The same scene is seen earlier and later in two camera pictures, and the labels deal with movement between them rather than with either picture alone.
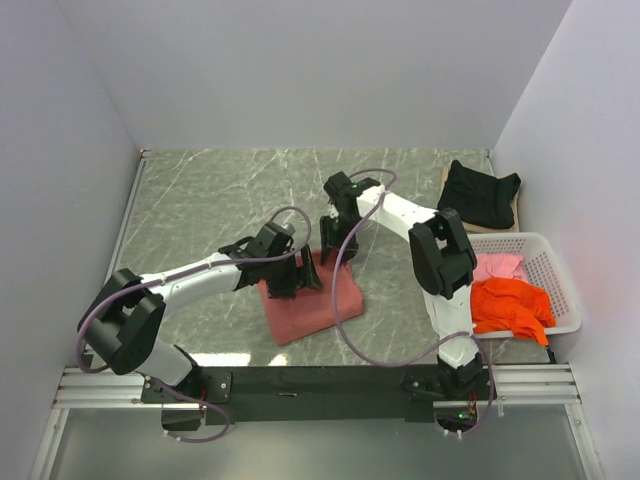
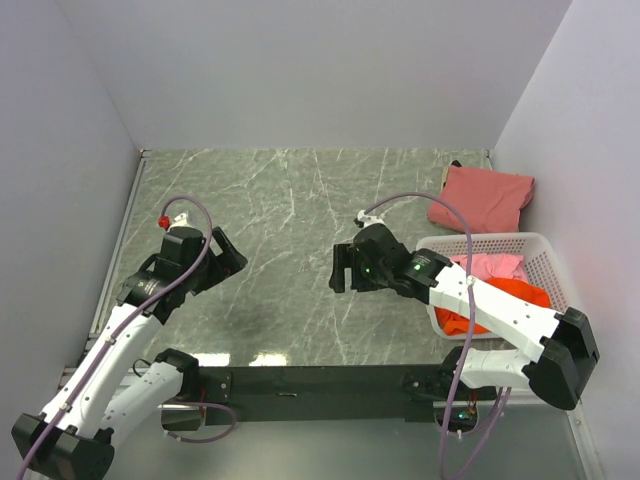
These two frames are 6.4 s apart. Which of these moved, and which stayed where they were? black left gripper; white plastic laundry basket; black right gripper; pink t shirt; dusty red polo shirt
Moved: black right gripper; black left gripper; dusty red polo shirt
Stayed: pink t shirt; white plastic laundry basket
